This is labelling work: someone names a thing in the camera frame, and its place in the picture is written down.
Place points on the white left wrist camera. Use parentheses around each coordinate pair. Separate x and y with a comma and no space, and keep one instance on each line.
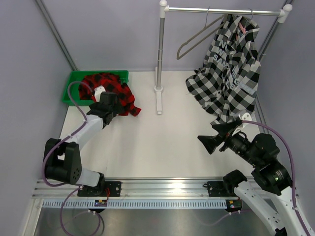
(97,93)

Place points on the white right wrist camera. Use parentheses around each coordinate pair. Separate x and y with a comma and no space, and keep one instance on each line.
(242,116)

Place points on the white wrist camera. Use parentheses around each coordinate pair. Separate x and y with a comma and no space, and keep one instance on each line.
(97,93)
(242,116)

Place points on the metal clothes rack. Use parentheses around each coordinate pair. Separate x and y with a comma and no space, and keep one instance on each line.
(281,16)

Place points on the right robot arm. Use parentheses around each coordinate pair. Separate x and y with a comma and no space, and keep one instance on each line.
(285,217)

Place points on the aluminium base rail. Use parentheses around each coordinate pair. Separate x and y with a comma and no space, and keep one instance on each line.
(139,188)

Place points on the green plastic tray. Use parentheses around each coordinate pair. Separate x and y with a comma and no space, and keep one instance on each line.
(79,76)

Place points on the white slotted cable duct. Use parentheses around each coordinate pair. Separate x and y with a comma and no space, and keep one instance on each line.
(136,204)

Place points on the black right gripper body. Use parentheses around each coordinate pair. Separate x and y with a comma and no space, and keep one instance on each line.
(236,143)

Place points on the red black plaid shirt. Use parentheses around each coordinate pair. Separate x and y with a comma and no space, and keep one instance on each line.
(112,83)

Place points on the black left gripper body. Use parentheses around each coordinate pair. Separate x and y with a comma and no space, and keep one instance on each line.
(116,108)

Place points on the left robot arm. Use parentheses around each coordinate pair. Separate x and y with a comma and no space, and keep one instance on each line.
(62,157)

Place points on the black white plaid shirt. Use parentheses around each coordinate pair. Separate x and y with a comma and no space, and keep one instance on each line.
(228,80)

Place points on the pink clothes hanger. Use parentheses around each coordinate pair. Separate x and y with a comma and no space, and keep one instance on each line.
(242,30)

